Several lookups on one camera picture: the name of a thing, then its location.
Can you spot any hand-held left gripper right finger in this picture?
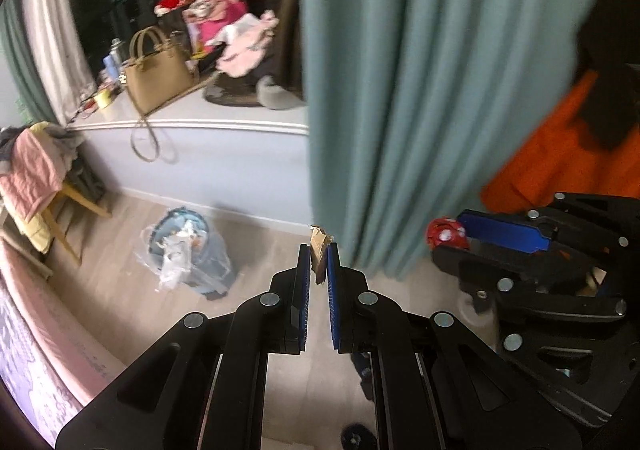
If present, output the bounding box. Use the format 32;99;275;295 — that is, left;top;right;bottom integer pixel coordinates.
326;243;583;450

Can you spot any pile of pink clothes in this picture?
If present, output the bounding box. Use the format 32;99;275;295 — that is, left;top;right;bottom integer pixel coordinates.
154;0;281;79

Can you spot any yellow cloth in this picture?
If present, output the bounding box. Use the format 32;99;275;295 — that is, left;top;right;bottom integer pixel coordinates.
21;212;54;254

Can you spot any brown paper scrap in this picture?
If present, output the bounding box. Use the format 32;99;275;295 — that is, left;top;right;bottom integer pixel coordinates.
309;225;334;285

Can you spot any orange jacket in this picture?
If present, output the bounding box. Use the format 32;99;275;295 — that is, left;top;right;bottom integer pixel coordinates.
480;68;640;217

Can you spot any tan handbag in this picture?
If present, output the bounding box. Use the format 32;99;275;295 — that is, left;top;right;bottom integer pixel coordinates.
123;26;199;165

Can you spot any pink bed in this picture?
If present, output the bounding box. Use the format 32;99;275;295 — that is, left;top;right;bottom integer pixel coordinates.
0;229;127;437

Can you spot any light blue trash can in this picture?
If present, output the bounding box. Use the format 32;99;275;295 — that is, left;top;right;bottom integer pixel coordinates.
141;208;237;301

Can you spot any grey shoe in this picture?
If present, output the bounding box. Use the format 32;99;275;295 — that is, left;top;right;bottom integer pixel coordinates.
254;76;307;111

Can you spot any blue bottle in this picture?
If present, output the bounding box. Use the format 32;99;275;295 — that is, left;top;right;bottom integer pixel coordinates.
102;38;124;81

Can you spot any wooden chair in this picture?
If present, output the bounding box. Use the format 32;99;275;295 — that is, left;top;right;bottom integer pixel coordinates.
41;177;114;267

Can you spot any white sheer curtain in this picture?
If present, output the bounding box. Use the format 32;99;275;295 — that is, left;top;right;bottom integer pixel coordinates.
19;0;97;123

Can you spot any narrow teal curtain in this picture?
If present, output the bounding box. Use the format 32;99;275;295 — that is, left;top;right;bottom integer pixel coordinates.
0;0;47;127

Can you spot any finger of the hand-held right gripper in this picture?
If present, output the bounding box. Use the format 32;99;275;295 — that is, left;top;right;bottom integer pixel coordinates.
457;207;629;256
432;245;629;315

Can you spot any red wrapper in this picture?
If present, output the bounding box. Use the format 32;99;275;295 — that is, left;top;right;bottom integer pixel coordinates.
426;217;471;251

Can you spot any dark blue slipper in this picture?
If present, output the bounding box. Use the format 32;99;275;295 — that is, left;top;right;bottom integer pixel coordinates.
341;422;379;450

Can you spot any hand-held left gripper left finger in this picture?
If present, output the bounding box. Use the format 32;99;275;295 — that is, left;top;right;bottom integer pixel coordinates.
55;244;312;450

